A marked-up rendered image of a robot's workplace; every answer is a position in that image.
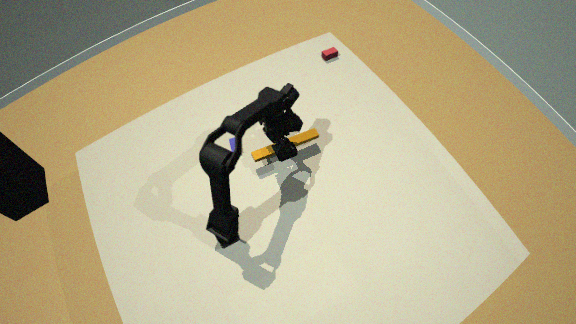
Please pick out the yellow bar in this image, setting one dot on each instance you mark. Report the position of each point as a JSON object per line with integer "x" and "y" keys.
{"x": 298, "y": 139}

